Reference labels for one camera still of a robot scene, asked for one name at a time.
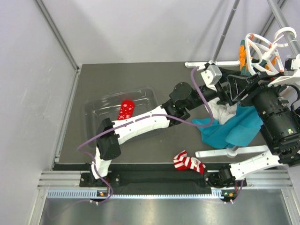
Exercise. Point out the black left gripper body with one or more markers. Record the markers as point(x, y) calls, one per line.
point(221, 95)

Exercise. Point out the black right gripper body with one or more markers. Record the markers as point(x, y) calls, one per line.
point(260, 77)

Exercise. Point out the white round clip hanger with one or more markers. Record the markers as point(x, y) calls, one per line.
point(258, 54)

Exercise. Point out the red striped santa sock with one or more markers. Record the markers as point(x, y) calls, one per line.
point(183, 162)

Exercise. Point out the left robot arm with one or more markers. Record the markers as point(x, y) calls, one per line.
point(184, 98)

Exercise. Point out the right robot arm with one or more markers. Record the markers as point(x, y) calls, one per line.
point(280, 128)

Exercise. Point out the white cloth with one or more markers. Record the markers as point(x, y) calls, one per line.
point(222, 113)

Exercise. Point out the teal cloth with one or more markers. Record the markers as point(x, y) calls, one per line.
point(239, 130)

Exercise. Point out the red snowflake bear sock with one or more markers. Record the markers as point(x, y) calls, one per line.
point(126, 110)

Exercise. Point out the clear plastic bin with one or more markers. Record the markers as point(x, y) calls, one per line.
point(96, 110)

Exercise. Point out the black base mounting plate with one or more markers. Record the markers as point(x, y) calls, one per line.
point(154, 179)

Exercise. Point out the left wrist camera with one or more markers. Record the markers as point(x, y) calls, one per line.
point(211, 75)

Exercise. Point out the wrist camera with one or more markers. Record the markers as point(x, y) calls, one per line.
point(292, 73)
point(211, 75)

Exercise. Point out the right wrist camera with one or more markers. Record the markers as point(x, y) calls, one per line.
point(292, 73)

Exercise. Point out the grey drying rack frame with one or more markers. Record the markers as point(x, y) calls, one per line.
point(293, 47)

